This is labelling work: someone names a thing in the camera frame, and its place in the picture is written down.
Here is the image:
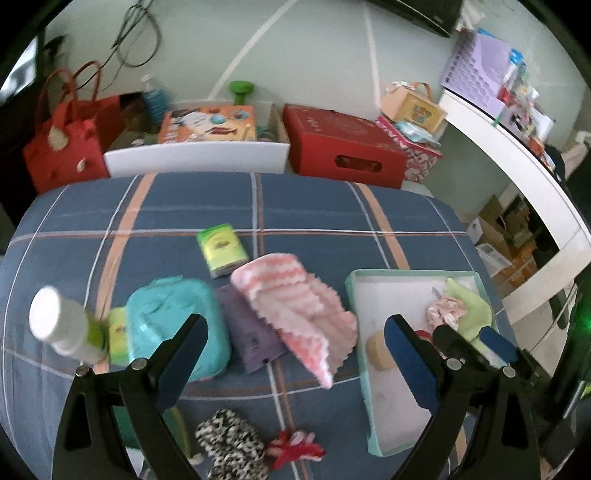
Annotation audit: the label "white cap green bottle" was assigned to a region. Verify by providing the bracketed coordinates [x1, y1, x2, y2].
[29, 285, 107, 365]

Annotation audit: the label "leopard print scrunchie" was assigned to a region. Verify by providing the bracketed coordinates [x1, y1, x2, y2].
[195, 409, 269, 480]

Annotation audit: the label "pink white striped towel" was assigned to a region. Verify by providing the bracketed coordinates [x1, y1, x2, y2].
[230, 253, 358, 389]

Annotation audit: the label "red white hair bow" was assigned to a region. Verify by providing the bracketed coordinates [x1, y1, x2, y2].
[266, 430, 327, 470]

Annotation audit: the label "light green cloth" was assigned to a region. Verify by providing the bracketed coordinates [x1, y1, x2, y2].
[446, 278, 493, 341]

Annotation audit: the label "white desk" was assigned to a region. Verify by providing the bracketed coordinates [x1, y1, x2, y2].
[438, 87, 591, 324]

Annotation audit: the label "pink floral cloth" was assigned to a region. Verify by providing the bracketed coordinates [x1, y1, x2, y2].
[426, 296, 468, 331]

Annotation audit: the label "white appliance box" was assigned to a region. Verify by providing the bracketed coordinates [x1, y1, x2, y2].
[476, 243, 512, 277]

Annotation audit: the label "green tissue pack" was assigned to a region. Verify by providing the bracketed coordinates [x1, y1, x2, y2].
[197, 224, 249, 279]
[107, 307, 129, 366]

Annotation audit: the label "mint green tray box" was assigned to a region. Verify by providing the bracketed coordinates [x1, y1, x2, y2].
[346, 269, 490, 457]

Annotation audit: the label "tan round sponge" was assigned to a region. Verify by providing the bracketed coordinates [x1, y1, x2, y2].
[366, 330, 397, 372]

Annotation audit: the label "teal plastic lunch box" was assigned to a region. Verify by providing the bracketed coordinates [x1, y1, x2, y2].
[125, 276, 231, 382]

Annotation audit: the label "blue plaid table cloth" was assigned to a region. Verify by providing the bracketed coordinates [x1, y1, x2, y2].
[1, 172, 484, 479]

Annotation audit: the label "purple cloth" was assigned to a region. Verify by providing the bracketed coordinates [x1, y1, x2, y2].
[215, 284, 287, 374]

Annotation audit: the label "patterned red white basket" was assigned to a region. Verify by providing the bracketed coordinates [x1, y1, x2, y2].
[376, 115, 442, 183]

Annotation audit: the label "yellow gift bag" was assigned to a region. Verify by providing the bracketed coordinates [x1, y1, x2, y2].
[380, 81, 446, 134]

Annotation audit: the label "red cardboard box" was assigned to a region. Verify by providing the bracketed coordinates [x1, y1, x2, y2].
[283, 104, 407, 189]

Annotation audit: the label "purple file rack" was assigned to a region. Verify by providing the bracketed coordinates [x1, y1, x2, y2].
[441, 31, 512, 118]

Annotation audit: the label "white foam board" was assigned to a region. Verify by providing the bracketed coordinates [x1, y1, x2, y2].
[104, 141, 290, 178]

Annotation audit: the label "red felt handbag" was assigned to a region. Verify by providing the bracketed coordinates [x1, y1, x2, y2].
[23, 61, 141, 194]

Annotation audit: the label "orange game box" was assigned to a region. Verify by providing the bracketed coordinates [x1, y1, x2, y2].
[157, 104, 257, 144]

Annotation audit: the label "blue water bottle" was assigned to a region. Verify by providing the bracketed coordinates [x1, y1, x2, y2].
[141, 74, 169, 126]

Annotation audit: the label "black wall cables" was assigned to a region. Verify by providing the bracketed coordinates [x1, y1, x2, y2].
[75, 0, 164, 91]

